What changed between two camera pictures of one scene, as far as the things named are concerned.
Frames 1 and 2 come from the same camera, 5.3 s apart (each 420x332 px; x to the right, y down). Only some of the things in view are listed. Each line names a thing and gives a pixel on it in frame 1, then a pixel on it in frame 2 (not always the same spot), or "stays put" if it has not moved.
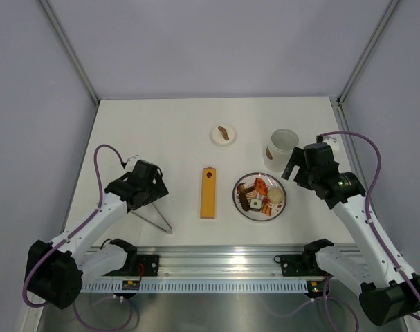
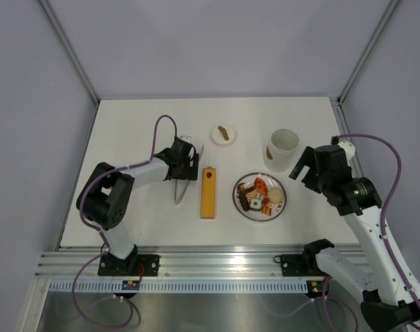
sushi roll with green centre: x=255 y=204 stays put
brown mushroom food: x=243 y=189 stays put
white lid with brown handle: x=223 y=135 stays put
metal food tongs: x=151 y=214 -> x=176 y=199
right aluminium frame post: x=393 y=3 stays put
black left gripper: x=158 y=191 -> x=190 y=173
